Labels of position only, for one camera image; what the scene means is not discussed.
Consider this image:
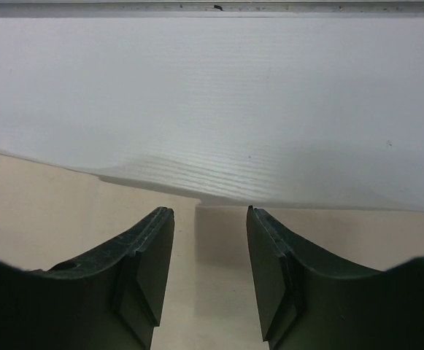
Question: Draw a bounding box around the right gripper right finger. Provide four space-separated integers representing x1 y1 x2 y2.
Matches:
246 207 424 349

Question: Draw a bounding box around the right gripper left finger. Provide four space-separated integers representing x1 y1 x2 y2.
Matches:
0 207 174 349

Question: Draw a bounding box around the beige surgical wrap cloth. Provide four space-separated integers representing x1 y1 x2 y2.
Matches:
0 155 424 349

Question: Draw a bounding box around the right side aluminium rail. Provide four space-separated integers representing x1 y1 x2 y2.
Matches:
0 1 424 18

